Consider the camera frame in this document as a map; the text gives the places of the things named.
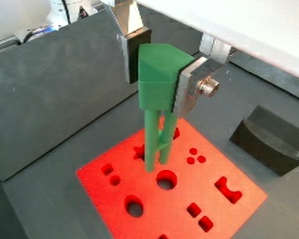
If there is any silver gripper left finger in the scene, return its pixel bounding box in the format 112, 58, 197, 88
102, 0, 152, 84

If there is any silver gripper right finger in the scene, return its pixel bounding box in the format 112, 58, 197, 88
172, 34, 234, 118

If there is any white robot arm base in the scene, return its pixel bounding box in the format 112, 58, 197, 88
13, 0, 103, 44

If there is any black curved foam block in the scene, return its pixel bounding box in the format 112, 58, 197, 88
230, 105, 299, 176

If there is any red shape sorter block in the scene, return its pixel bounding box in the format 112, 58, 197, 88
78, 119, 267, 239

